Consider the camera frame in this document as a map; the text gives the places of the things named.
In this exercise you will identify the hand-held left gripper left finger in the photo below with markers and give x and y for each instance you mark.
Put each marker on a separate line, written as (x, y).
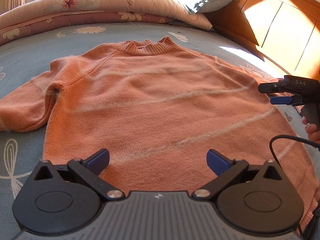
(100, 162)

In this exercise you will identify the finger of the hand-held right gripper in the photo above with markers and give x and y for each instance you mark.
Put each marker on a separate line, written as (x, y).
(270, 88)
(281, 100)

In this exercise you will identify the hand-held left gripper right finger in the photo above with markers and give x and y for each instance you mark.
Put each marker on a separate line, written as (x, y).
(216, 163)

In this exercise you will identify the orange knit sweater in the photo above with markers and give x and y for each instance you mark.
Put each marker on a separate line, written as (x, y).
(155, 105)

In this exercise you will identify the person's right hand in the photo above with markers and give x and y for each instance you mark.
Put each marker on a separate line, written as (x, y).
(313, 135)

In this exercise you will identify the wooden headboard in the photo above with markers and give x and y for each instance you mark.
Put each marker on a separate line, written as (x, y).
(282, 25)

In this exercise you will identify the bed with blue floral sheet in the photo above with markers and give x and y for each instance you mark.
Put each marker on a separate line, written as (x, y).
(20, 155)

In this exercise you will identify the folded pink floral quilt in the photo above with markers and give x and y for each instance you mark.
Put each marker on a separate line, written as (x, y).
(100, 5)

